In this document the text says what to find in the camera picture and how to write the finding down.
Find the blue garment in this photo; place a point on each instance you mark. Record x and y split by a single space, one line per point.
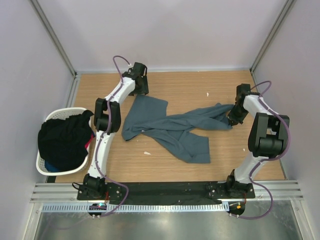
51 168

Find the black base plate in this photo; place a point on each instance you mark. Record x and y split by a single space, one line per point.
167 193

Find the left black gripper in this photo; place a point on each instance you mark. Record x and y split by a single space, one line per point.
144 89

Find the red garment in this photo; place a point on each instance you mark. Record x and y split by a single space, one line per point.
87 145

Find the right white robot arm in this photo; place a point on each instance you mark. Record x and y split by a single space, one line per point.
268 138

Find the white slotted cable duct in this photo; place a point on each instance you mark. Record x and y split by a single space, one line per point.
100 208

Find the white laundry basket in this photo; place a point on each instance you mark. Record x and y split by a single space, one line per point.
62 170

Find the black t shirt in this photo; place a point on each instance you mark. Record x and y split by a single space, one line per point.
62 140

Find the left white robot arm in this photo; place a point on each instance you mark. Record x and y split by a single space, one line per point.
107 121

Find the left corner aluminium post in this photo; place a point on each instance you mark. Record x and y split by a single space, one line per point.
52 35

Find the right corner aluminium post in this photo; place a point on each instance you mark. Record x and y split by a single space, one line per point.
280 19

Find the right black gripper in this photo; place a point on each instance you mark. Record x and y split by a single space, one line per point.
233 120

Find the corner aluminium post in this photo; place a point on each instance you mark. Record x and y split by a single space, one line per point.
280 19
52 35

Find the aluminium rail frame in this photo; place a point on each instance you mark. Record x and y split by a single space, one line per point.
65 193

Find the grey-blue t shirt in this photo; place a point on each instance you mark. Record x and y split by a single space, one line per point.
148 116

